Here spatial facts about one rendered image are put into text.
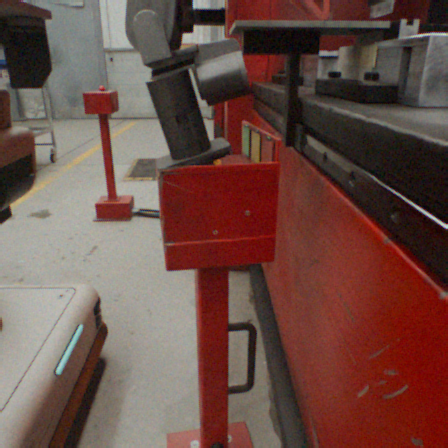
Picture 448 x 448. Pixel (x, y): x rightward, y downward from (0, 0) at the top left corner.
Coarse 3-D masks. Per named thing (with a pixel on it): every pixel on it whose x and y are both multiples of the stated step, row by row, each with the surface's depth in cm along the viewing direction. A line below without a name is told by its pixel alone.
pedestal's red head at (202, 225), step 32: (256, 128) 59; (224, 160) 65; (160, 192) 59; (192, 192) 50; (224, 192) 51; (256, 192) 52; (192, 224) 52; (224, 224) 53; (256, 224) 54; (192, 256) 53; (224, 256) 54; (256, 256) 55
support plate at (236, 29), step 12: (240, 24) 63; (252, 24) 63; (264, 24) 63; (276, 24) 63; (288, 24) 63; (300, 24) 63; (312, 24) 63; (324, 24) 64; (336, 24) 64; (348, 24) 64; (360, 24) 64; (372, 24) 64; (384, 24) 64; (336, 36) 80; (348, 36) 80
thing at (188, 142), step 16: (192, 112) 48; (176, 128) 48; (192, 128) 49; (176, 144) 50; (192, 144) 49; (208, 144) 51; (224, 144) 51; (160, 160) 54; (176, 160) 51; (192, 160) 50; (208, 160) 51
